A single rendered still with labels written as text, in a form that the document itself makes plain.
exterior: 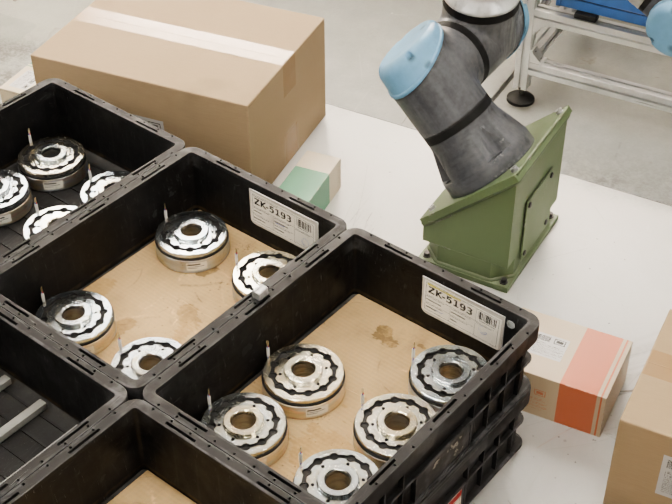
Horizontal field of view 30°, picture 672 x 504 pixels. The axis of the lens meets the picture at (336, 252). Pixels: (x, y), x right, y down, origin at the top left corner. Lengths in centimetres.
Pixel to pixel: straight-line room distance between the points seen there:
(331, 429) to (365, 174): 72
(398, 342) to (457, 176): 32
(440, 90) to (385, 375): 45
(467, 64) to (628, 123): 180
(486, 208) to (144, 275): 50
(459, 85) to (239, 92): 37
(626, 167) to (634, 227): 136
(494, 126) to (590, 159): 162
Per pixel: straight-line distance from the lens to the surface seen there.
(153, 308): 171
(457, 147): 184
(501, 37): 192
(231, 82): 202
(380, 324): 167
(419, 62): 182
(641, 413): 155
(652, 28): 157
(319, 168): 206
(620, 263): 201
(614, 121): 362
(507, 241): 187
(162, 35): 217
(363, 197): 210
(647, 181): 340
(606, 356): 174
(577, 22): 346
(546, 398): 172
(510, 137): 185
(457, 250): 192
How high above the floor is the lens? 197
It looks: 40 degrees down
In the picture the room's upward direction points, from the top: straight up
